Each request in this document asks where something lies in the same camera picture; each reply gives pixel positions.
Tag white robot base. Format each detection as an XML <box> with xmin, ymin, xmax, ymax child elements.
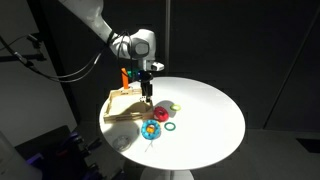
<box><xmin>0</xmin><ymin>130</ymin><xmax>44</xmax><ymax>180</ymax></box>

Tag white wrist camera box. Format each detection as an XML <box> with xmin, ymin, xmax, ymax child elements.
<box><xmin>150</xmin><ymin>61</ymin><xmax>165</xmax><ymax>72</ymax></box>

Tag red-orange toy ring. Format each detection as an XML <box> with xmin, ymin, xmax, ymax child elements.
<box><xmin>152</xmin><ymin>106</ymin><xmax>170</xmax><ymax>122</ymax></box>

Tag purple spring clamp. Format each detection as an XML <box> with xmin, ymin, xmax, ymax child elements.
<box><xmin>77</xmin><ymin>163</ymin><xmax>102</xmax><ymax>180</ymax></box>
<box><xmin>58</xmin><ymin>131</ymin><xmax>84</xmax><ymax>158</ymax></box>

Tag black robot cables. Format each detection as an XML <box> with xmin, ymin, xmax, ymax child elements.
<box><xmin>0</xmin><ymin>30</ymin><xmax>132</xmax><ymax>84</ymax></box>

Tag orange peg cylinder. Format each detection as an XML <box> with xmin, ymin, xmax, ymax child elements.
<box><xmin>120</xmin><ymin>67</ymin><xmax>131</xmax><ymax>90</ymax></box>

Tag grey vertical pole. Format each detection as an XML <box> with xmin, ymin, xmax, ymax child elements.
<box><xmin>164</xmin><ymin>0</ymin><xmax>172</xmax><ymax>78</ymax></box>

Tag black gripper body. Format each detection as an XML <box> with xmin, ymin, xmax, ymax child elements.
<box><xmin>136</xmin><ymin>69</ymin><xmax>155</xmax><ymax>86</ymax></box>

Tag wooden tray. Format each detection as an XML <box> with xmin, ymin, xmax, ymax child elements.
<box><xmin>102</xmin><ymin>87</ymin><xmax>155</xmax><ymax>125</ymax></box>

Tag black perforated breadboard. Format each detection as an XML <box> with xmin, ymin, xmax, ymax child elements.
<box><xmin>14</xmin><ymin>124</ymin><xmax>113</xmax><ymax>180</ymax></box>

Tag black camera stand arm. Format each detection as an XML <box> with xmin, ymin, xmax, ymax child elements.
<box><xmin>0</xmin><ymin>33</ymin><xmax>48</xmax><ymax>68</ymax></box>

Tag clear plastic dish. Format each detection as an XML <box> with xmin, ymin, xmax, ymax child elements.
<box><xmin>112</xmin><ymin>133</ymin><xmax>133</xmax><ymax>152</ymax></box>

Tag thin green ring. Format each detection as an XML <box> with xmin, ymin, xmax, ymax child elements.
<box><xmin>163</xmin><ymin>121</ymin><xmax>177</xmax><ymax>132</ymax></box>

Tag thin yellow-green ring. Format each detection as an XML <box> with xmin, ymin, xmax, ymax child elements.
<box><xmin>169</xmin><ymin>103</ymin><xmax>182</xmax><ymax>112</ymax></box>

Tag blue studded toy ring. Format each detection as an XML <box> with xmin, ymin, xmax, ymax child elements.
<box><xmin>140</xmin><ymin>119</ymin><xmax>162</xmax><ymax>141</ymax></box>

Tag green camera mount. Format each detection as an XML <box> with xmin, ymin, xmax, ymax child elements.
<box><xmin>127</xmin><ymin>67</ymin><xmax>141</xmax><ymax>82</ymax></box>

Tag white table pedestal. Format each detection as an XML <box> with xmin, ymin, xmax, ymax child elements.
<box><xmin>139</xmin><ymin>168</ymin><xmax>195</xmax><ymax>180</ymax></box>

